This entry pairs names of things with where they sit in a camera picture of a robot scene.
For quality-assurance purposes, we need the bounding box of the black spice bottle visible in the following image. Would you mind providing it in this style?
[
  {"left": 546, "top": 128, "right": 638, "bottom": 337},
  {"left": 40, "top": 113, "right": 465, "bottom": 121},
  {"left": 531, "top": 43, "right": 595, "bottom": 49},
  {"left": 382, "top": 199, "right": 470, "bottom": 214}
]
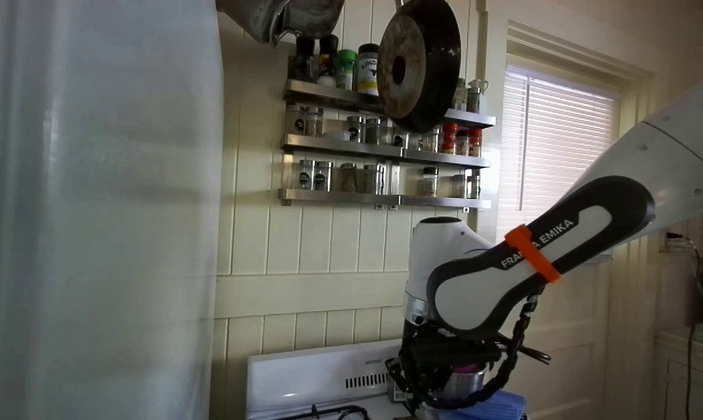
[
  {"left": 315, "top": 34, "right": 340, "bottom": 86},
  {"left": 289, "top": 34, "right": 320, "bottom": 81}
]

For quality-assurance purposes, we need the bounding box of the grey hanging pot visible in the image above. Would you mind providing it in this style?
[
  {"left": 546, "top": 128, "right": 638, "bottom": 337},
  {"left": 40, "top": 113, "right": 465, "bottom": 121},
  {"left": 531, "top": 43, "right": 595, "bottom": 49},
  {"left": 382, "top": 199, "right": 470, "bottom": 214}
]
[{"left": 214, "top": 0, "right": 345, "bottom": 45}]

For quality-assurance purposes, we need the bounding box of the white refrigerator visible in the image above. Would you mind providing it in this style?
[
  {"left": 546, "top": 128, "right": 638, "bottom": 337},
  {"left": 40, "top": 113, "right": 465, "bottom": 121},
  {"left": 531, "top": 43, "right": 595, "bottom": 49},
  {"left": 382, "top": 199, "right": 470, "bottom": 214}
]
[{"left": 0, "top": 0, "right": 226, "bottom": 420}]

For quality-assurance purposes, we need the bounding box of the white gas stove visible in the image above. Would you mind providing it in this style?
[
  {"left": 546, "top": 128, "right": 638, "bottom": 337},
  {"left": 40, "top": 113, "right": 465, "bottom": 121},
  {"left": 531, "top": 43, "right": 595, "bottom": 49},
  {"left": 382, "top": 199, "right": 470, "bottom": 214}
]
[{"left": 243, "top": 333, "right": 416, "bottom": 420}]

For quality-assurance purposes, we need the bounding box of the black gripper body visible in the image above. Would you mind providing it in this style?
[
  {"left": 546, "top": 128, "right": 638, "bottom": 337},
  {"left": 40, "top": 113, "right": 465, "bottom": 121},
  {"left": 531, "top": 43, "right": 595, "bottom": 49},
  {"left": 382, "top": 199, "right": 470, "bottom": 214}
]
[{"left": 386, "top": 323, "right": 517, "bottom": 414}]

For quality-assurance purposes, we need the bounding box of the metal wall spice rack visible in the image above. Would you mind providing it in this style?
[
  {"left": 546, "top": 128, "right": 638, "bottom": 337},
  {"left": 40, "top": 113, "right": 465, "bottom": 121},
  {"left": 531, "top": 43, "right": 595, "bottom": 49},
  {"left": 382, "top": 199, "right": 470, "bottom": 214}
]
[{"left": 278, "top": 77, "right": 498, "bottom": 213}]

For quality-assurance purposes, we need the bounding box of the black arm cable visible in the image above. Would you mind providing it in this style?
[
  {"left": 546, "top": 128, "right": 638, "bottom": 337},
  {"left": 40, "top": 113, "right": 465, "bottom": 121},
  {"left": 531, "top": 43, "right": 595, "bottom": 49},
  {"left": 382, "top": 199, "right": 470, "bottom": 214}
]
[{"left": 475, "top": 289, "right": 554, "bottom": 406}]

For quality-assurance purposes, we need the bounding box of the red lid spice jar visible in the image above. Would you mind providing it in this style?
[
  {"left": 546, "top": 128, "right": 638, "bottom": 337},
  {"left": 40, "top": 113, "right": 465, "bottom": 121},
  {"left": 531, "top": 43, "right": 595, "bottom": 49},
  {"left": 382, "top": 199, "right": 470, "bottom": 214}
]
[
  {"left": 468, "top": 126, "right": 486, "bottom": 160},
  {"left": 441, "top": 120, "right": 463, "bottom": 157}
]

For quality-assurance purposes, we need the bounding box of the blue cloth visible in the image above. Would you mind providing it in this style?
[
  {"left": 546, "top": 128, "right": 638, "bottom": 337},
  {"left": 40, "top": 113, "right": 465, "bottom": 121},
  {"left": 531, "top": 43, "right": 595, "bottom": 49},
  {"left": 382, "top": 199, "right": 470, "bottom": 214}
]
[{"left": 434, "top": 391, "right": 531, "bottom": 420}]

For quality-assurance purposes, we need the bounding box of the window with white blinds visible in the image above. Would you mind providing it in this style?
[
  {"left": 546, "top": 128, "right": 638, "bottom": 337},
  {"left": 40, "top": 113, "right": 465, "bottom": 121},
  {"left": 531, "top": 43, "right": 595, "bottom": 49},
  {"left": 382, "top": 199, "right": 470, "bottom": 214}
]
[{"left": 496, "top": 66, "right": 622, "bottom": 235}]

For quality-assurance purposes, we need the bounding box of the orange forearm strap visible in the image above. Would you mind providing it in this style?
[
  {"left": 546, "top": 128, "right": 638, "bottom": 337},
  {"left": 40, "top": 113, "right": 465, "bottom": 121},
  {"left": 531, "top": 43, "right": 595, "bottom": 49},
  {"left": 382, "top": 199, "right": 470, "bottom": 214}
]
[{"left": 503, "top": 225, "right": 564, "bottom": 286}]

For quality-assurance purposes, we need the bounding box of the small glass spice jar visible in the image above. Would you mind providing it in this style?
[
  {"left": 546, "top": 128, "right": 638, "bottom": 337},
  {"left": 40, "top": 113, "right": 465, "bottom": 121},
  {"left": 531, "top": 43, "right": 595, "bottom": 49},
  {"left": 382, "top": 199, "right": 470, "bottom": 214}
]
[
  {"left": 294, "top": 106, "right": 325, "bottom": 140},
  {"left": 450, "top": 168, "right": 477, "bottom": 202},
  {"left": 416, "top": 167, "right": 438, "bottom": 199},
  {"left": 297, "top": 160, "right": 315, "bottom": 195},
  {"left": 313, "top": 160, "right": 334, "bottom": 195}
]

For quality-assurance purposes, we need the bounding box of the black stove burner grate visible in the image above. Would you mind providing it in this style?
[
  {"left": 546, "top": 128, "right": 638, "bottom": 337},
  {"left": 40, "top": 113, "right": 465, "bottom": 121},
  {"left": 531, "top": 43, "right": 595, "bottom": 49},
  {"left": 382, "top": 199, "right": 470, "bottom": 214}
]
[{"left": 275, "top": 403, "right": 372, "bottom": 420}]

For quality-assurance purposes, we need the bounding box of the large black lid spice jar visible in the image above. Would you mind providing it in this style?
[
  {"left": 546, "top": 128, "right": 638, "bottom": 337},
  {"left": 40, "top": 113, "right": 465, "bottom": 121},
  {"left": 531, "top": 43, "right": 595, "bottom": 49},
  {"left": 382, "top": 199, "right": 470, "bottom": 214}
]
[{"left": 355, "top": 43, "right": 382, "bottom": 101}]

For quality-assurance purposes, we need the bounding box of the green lid spice bottle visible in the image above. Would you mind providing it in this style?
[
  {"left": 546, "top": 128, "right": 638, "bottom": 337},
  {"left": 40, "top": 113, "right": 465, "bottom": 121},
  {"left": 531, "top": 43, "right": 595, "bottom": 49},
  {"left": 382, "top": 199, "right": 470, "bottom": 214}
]
[{"left": 334, "top": 46, "right": 359, "bottom": 94}]

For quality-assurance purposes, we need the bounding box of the black frying pan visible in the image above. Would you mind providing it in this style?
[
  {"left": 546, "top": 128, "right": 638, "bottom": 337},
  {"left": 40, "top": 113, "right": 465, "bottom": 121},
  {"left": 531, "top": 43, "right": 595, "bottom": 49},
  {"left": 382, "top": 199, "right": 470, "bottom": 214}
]
[{"left": 375, "top": 0, "right": 463, "bottom": 136}]

